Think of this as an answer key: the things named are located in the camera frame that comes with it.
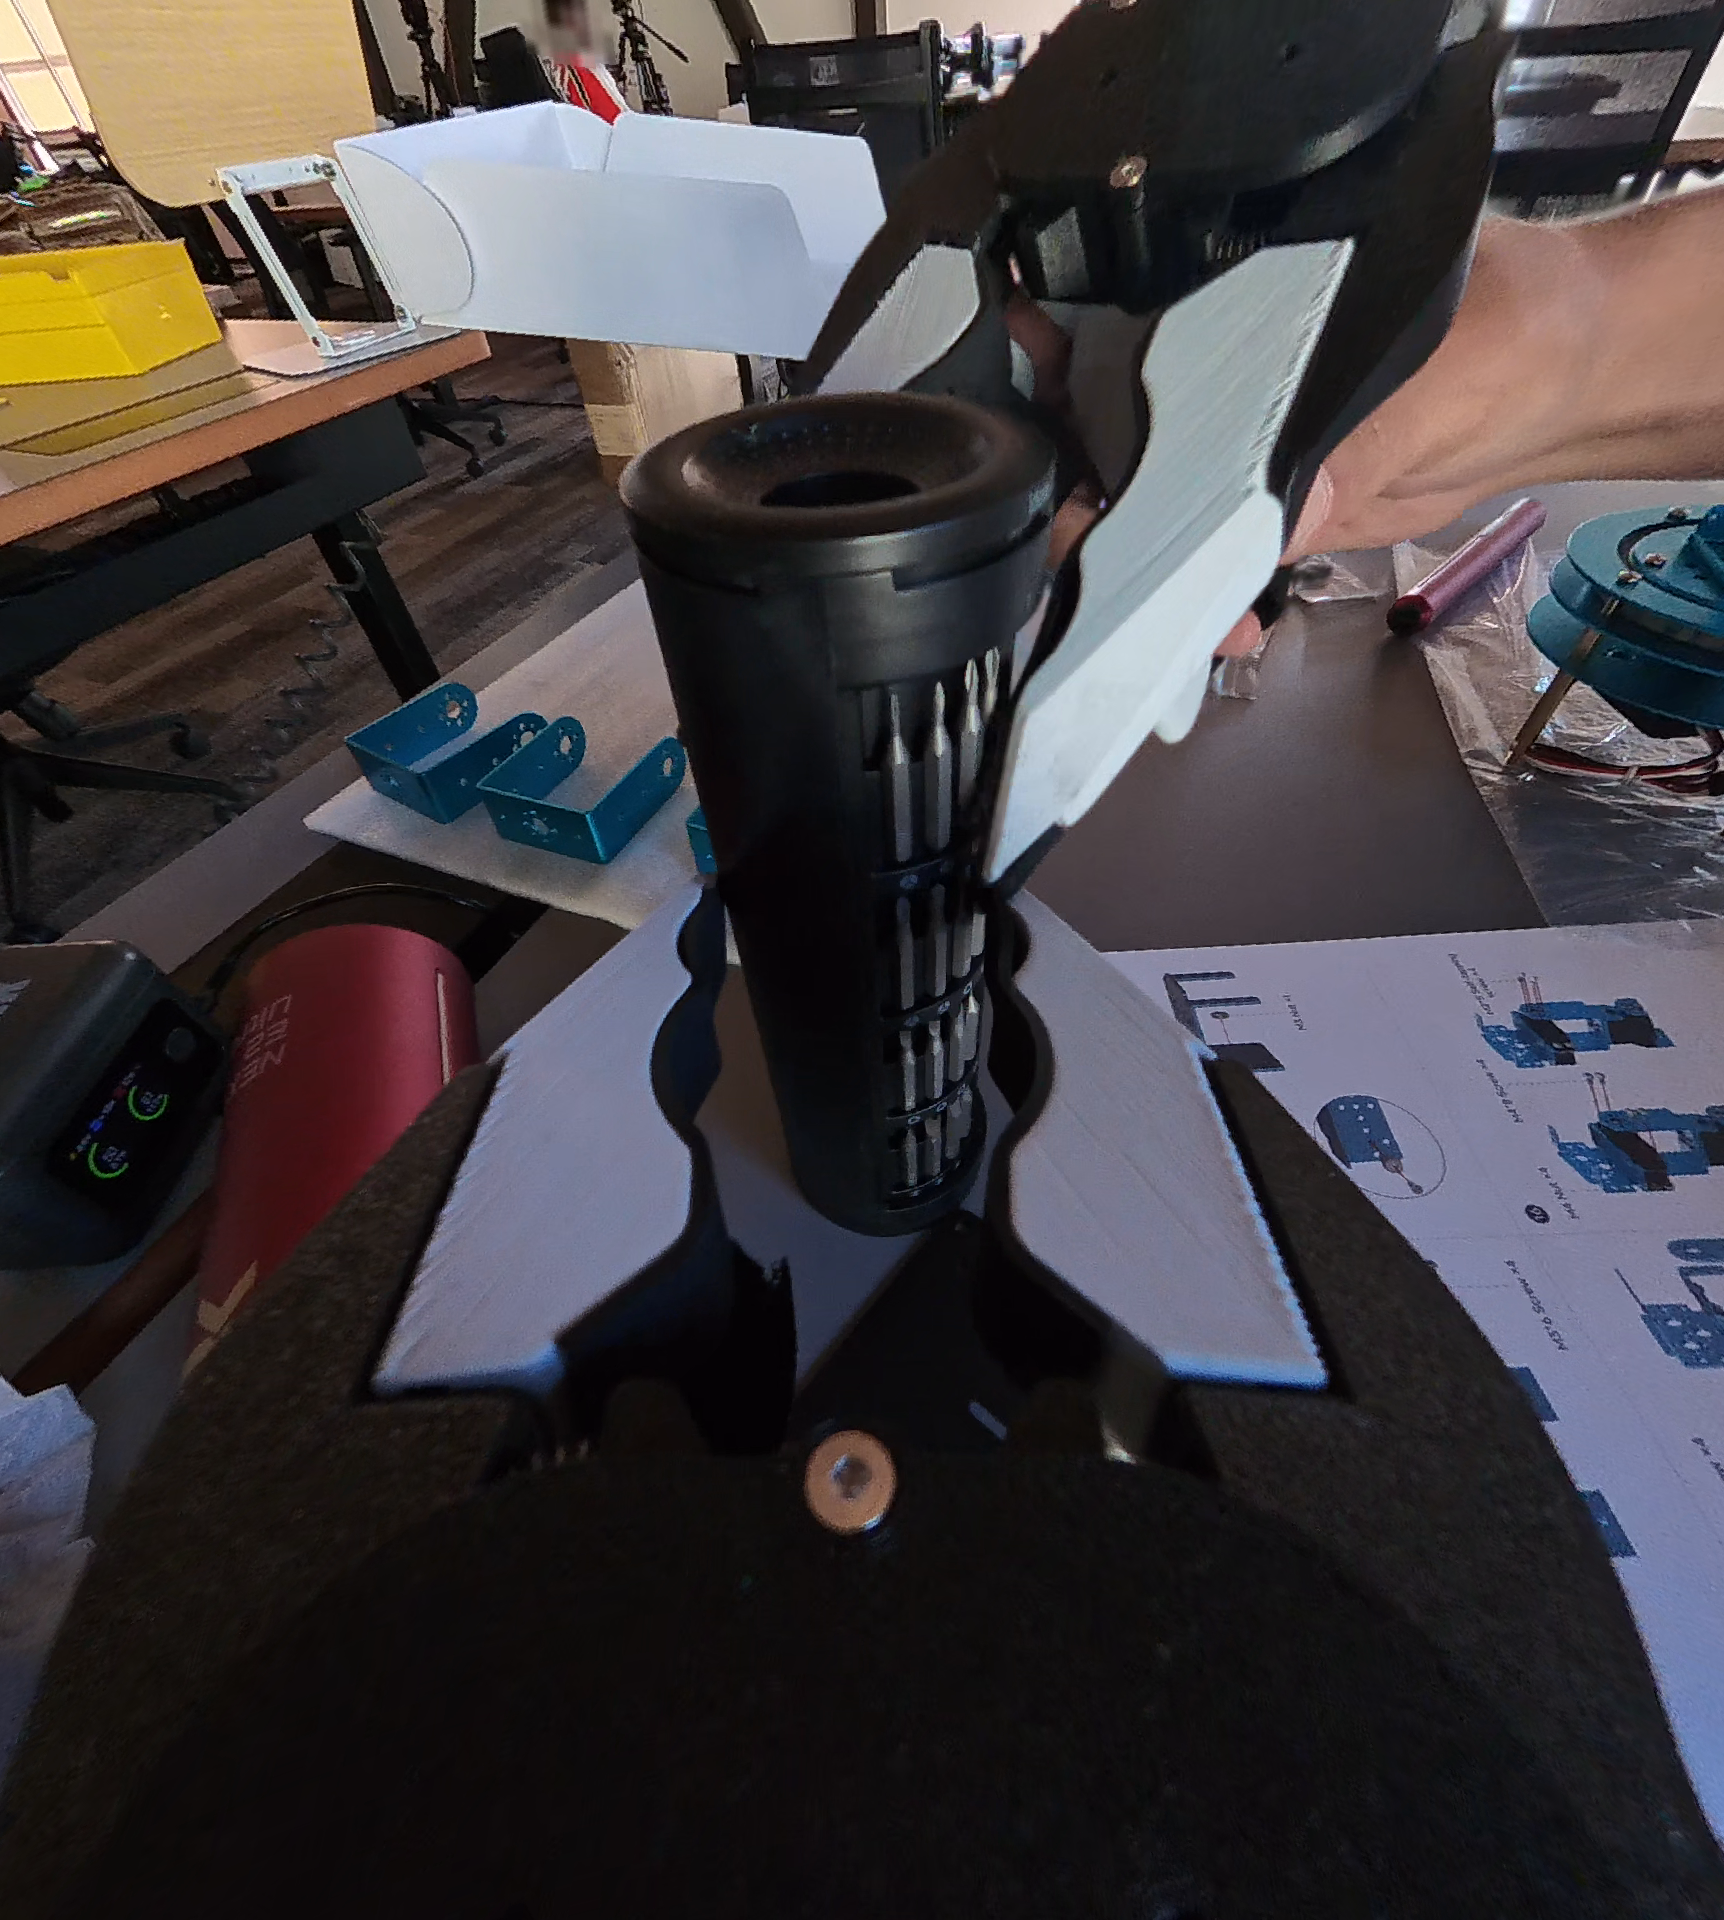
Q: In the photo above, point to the portable power station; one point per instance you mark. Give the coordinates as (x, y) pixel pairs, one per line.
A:
(23, 1094)

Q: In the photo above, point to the person's right hand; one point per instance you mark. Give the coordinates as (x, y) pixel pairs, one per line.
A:
(1343, 511)

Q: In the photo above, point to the white instruction booklet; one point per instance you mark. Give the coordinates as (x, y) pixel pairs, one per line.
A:
(1553, 1351)

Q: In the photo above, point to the black bit holder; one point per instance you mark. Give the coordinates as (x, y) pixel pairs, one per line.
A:
(773, 750)

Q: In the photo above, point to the white metal stand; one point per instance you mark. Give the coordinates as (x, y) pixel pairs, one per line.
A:
(307, 254)

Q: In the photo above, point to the yellow storage bin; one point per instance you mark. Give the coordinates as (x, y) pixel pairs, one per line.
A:
(52, 308)

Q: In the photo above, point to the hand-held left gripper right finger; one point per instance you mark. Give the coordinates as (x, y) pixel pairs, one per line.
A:
(1163, 1201)

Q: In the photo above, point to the white foam sheet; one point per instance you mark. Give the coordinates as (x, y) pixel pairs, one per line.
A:
(396, 841)

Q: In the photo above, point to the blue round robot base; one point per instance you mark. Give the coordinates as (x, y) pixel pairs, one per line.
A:
(1673, 645)

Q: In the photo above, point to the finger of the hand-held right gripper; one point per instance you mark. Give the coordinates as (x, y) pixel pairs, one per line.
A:
(1192, 494)
(906, 315)

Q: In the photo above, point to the orange cardboard box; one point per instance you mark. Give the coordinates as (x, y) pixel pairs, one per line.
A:
(622, 224)

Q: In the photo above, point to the red cylindrical case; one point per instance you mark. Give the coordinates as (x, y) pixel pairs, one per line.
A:
(337, 1080)

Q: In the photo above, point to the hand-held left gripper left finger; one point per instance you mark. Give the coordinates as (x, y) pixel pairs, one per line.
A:
(547, 1185)

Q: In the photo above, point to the red electric screwdriver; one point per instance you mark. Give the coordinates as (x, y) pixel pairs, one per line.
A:
(1470, 566)

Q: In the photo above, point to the person's right forearm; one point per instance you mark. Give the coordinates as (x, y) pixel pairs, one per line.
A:
(1627, 344)

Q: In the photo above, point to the small clear screw bag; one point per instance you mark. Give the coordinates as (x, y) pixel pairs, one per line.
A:
(1326, 579)

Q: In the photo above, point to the large blue U bracket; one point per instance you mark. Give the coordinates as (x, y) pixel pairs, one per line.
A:
(563, 824)
(703, 841)
(413, 765)

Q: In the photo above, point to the grey desk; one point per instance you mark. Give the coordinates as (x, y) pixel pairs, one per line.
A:
(1326, 750)

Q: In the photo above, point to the large clear plastic bag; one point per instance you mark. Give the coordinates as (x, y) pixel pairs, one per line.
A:
(1627, 870)

